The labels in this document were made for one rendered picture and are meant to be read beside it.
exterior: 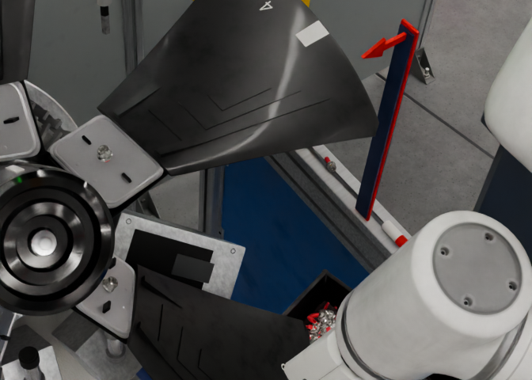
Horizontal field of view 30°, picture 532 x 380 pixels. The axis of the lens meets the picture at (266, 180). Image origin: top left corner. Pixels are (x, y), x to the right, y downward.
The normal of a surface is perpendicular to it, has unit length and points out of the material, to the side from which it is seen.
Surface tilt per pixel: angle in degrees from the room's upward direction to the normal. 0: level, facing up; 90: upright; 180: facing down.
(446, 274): 16
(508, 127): 78
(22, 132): 61
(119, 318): 45
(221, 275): 50
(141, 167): 2
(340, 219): 90
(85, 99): 90
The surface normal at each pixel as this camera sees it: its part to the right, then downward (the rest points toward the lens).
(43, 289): 0.50, 0.11
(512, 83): -0.85, -0.15
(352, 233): -0.80, 0.43
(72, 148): 0.04, -0.59
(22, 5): -0.05, 0.23
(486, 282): 0.25, -0.40
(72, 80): 0.59, 0.66
